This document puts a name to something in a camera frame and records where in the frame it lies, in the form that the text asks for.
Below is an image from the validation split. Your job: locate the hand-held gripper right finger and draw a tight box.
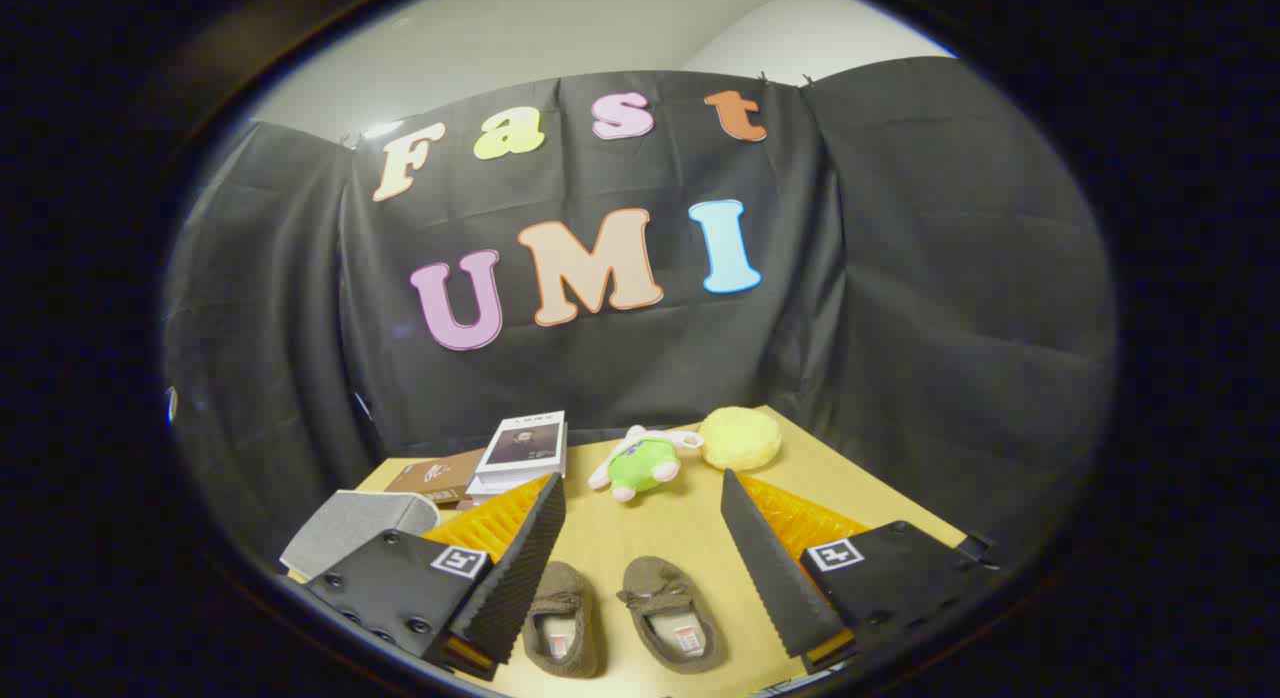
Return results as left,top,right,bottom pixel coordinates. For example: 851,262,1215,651
720,468,1001,674

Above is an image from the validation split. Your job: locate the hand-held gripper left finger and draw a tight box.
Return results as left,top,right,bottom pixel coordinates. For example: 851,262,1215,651
305,472,567,681

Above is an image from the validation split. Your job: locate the brown fuzzy slipper shoe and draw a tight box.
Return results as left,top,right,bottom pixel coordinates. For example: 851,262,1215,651
616,556,723,675
522,561,603,679

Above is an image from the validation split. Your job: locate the grey fabric storage box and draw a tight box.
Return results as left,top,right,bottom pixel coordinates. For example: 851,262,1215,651
280,490,441,581

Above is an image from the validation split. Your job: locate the plain white book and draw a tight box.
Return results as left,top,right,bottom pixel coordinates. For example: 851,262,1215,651
465,466,567,501

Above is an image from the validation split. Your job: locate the brown book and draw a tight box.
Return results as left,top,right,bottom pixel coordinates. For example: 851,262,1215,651
383,448,488,507

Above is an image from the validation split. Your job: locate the white portrait cover book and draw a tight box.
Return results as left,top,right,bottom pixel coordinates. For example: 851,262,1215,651
475,410,567,476

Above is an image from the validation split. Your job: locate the yellow plush ball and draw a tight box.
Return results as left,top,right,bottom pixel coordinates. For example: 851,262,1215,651
697,406,783,472

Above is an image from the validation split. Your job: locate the green and pink plush toy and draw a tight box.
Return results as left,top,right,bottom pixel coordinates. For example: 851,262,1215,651
587,425,706,504

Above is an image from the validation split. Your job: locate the black backdrop cloth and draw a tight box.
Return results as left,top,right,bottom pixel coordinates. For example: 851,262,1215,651
163,56,1116,579

